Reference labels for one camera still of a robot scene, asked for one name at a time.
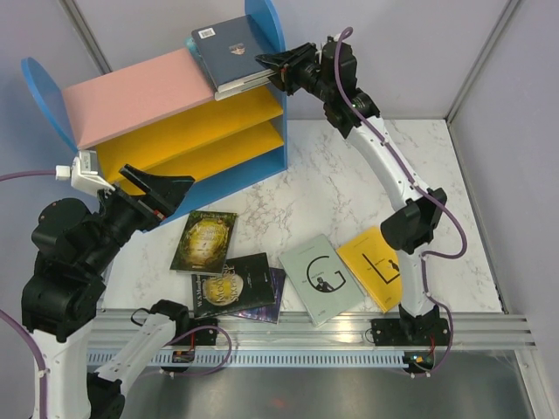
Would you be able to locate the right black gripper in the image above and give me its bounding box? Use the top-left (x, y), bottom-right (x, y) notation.
top-left (255, 41), bottom-right (333, 102)

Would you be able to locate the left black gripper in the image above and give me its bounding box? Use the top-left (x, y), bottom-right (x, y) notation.
top-left (85, 161), bottom-right (196, 272)

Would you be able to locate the teal ocean cover book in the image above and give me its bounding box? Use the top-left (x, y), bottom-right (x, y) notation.
top-left (185, 38), bottom-right (270, 100)

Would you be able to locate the navy blue hardcover book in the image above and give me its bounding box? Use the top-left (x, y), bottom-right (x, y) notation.
top-left (191, 16), bottom-right (274, 90)

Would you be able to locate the green Alice Wonderland book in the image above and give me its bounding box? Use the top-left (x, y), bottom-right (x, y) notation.
top-left (170, 210), bottom-right (238, 276)

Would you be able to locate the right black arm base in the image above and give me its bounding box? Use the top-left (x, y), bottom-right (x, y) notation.
top-left (370, 306), bottom-right (451, 347)

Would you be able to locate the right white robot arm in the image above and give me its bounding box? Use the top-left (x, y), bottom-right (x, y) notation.
top-left (255, 38), bottom-right (451, 346)

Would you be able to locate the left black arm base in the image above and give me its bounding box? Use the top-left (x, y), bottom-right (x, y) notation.
top-left (130, 299), bottom-right (218, 348)

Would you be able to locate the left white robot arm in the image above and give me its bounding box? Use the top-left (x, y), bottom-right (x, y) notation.
top-left (21, 165), bottom-right (194, 418)

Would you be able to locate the blue pink yellow bookshelf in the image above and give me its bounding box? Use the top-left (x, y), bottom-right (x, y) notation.
top-left (20, 0), bottom-right (289, 235)

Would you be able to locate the black Moon and Sixpence book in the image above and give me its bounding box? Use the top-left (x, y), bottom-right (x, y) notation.
top-left (192, 252), bottom-right (276, 319)

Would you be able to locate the dark purple book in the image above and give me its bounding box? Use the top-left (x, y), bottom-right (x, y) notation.
top-left (231, 266), bottom-right (287, 326)

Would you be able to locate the grey letter G book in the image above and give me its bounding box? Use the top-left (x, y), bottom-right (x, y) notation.
top-left (279, 235), bottom-right (364, 326)

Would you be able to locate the yellow letter L book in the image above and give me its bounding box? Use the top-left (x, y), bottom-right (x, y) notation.
top-left (337, 226), bottom-right (403, 313)

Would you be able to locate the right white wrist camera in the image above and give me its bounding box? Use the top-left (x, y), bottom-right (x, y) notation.
top-left (319, 36), bottom-right (337, 59)

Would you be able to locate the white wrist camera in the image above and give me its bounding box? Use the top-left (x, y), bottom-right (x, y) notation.
top-left (55, 150), bottom-right (114, 196)
top-left (319, 36), bottom-right (337, 59)

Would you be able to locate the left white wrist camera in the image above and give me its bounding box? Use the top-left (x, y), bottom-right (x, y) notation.
top-left (55, 150), bottom-right (114, 196)

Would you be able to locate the aluminium mounting rail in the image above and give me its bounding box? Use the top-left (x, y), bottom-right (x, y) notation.
top-left (89, 309), bottom-right (535, 351)

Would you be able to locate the white slotted cable duct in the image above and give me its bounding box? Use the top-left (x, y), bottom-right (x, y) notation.
top-left (86, 348), bottom-right (438, 370)

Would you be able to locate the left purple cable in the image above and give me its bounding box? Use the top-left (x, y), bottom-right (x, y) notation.
top-left (0, 170), bottom-right (58, 419)

